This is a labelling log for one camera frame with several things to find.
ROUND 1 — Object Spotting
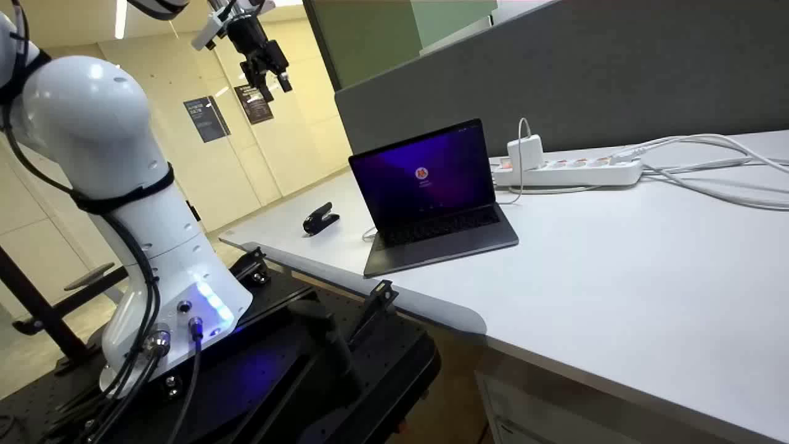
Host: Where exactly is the black stapler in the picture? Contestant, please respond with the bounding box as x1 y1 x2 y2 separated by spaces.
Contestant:
302 199 342 236

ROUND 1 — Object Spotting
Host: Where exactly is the white charger adapter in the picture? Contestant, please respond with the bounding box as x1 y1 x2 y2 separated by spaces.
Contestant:
505 133 548 173

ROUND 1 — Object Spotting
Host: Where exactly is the white power strip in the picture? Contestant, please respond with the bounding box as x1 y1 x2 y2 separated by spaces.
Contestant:
488 153 647 189

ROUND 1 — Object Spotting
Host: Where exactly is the dark grey laptop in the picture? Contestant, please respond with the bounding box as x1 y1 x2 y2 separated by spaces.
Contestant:
349 115 524 278

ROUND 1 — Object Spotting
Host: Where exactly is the dark poster with text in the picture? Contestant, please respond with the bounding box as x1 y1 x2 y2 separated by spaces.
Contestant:
182 93 231 144

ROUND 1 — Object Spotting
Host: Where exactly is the white power cable bundle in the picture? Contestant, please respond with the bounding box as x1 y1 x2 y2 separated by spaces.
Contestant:
631 131 789 213

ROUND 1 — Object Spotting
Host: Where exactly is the ceiling light strip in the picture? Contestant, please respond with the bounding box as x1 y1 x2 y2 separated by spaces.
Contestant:
111 0 130 42

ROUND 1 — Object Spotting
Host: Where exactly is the black metal stand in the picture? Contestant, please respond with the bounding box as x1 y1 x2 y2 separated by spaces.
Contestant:
0 243 130 375

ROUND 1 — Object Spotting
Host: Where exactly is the dark poster with picture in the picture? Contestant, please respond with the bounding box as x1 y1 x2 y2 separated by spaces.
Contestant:
235 81 276 127

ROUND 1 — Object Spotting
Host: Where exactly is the green panel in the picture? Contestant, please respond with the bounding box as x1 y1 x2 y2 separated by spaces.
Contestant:
302 0 500 93

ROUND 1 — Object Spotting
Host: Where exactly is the white cabinet under table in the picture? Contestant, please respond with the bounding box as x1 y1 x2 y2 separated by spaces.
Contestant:
474 368 686 444

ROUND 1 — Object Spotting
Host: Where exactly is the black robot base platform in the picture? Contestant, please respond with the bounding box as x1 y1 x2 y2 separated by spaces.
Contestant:
0 259 445 444

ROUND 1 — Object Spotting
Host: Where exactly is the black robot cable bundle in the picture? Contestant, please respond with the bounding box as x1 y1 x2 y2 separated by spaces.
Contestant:
0 0 181 444

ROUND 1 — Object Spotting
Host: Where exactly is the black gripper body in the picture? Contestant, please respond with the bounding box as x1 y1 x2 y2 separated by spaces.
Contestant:
225 12 291 83

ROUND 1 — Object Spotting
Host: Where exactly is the grey partition wall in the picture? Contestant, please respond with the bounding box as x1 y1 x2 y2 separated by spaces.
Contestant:
333 0 789 157

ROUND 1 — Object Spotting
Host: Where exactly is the black table clamp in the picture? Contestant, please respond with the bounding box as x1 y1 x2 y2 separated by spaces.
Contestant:
228 243 275 289
349 278 403 334

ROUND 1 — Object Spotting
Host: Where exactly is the black cable with blue plug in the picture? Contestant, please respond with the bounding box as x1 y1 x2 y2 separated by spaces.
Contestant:
165 316 207 444

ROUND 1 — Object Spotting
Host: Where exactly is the thin white charger cable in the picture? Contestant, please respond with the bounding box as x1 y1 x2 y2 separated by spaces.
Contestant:
497 115 537 206

